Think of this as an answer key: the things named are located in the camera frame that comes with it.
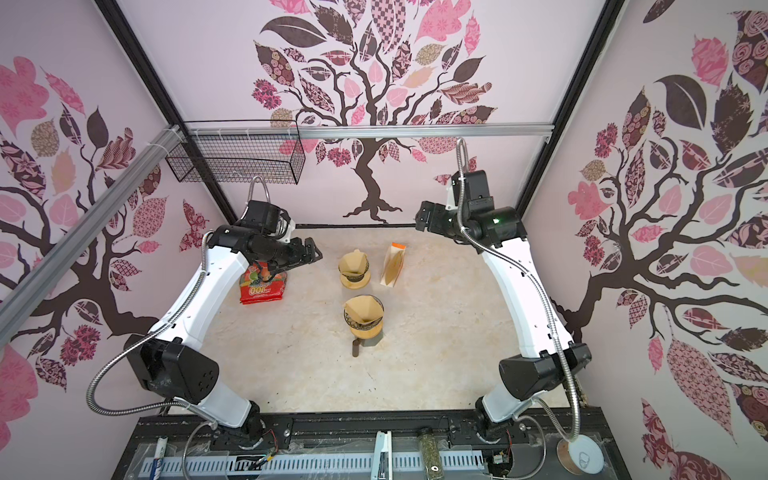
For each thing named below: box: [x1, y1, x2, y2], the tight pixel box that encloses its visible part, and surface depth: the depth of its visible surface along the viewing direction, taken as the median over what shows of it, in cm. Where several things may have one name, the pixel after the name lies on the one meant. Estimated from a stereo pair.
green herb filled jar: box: [419, 433, 444, 480], surface depth 69 cm
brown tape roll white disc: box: [556, 434, 605, 475], surface depth 67 cm
